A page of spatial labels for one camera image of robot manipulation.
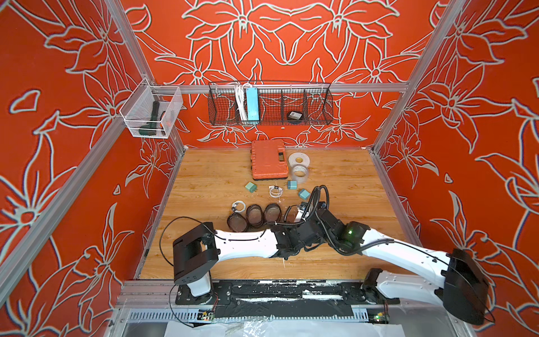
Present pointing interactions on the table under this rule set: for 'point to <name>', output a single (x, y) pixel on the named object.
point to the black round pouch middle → (254, 215)
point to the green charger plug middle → (293, 184)
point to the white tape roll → (298, 159)
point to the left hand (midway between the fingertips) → (308, 225)
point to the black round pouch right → (272, 213)
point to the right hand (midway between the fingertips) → (306, 232)
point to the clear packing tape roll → (300, 173)
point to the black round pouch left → (237, 222)
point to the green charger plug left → (251, 187)
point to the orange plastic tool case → (268, 160)
